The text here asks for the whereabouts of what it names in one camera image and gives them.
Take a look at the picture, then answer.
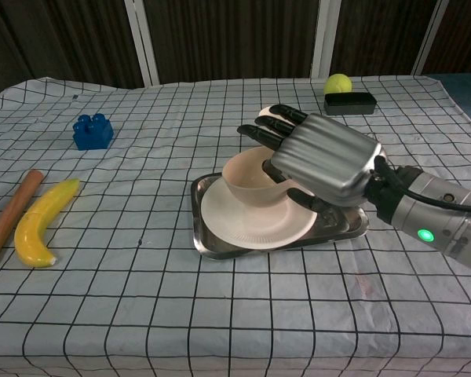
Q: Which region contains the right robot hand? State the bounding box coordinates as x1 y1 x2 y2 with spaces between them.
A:
236 104 382 211

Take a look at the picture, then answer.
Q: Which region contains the white paper cup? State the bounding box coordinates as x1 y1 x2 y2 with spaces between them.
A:
257 104 284 119

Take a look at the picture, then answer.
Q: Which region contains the beige bowl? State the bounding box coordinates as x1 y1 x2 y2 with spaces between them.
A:
221 147 299 208

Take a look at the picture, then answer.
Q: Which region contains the white paper plate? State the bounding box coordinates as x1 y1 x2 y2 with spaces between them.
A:
199 178 318 251

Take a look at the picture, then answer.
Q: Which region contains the steel tray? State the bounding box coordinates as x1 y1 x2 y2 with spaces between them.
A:
191 172 369 260

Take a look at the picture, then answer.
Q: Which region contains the black rectangular box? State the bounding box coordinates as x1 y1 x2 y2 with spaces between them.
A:
323 92 378 116

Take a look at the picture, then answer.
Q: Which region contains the yellow tennis ball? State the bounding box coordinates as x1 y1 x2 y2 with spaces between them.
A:
323 73 353 95

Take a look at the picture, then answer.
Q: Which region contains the dark brown curtain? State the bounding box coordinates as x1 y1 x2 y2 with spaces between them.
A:
0 0 471 103

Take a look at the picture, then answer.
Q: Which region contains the blue mat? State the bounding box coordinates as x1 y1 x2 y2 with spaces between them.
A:
427 71 471 138

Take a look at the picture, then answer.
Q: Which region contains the checkered tablecloth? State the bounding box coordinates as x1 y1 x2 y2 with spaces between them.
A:
0 74 471 377

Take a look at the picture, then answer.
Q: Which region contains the blue toy brick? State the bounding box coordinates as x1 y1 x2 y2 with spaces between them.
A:
71 112 115 151

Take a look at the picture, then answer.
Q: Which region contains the yellow banana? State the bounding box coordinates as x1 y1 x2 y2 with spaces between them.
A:
14 178 81 269

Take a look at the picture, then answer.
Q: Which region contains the wooden rolling pin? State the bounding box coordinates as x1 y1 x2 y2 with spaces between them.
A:
0 169 45 276

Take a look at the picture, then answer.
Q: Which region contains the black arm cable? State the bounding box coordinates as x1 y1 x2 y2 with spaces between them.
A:
375 156 471 216

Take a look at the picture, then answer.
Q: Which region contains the white double frame post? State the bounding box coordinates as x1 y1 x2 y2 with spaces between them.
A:
124 0 161 88

